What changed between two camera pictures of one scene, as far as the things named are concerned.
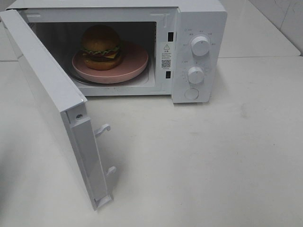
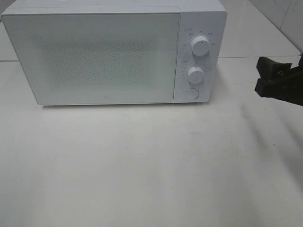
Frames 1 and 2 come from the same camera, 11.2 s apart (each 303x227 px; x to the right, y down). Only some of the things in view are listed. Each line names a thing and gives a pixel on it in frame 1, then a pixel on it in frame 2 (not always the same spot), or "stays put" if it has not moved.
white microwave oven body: x=175 y=48 stays put
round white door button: x=191 y=93 stays put
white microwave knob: x=196 y=75 stays put
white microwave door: x=65 y=107 -> x=97 y=57
